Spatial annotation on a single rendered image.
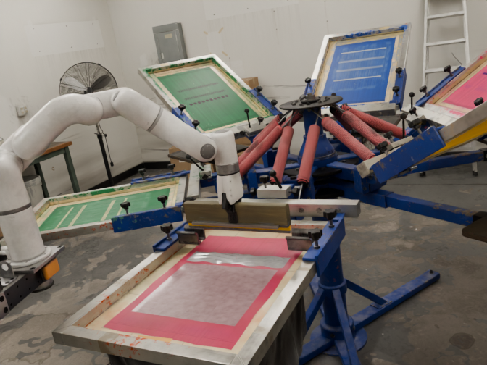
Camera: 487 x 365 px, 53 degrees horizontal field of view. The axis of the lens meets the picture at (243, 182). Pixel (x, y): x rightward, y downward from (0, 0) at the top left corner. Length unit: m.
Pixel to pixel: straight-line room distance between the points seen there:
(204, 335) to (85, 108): 0.68
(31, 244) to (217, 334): 0.60
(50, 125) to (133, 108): 0.23
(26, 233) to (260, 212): 0.69
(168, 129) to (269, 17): 4.56
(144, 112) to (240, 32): 4.70
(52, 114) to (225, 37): 4.87
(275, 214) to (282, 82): 4.47
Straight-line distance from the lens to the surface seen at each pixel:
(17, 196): 1.49
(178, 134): 1.45
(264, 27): 5.96
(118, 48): 7.12
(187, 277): 1.60
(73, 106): 1.41
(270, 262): 1.58
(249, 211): 1.58
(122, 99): 1.45
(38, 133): 1.45
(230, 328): 1.30
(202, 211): 1.67
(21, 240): 1.52
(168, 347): 1.23
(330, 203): 1.77
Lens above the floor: 1.66
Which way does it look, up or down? 17 degrees down
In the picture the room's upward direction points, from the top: 9 degrees counter-clockwise
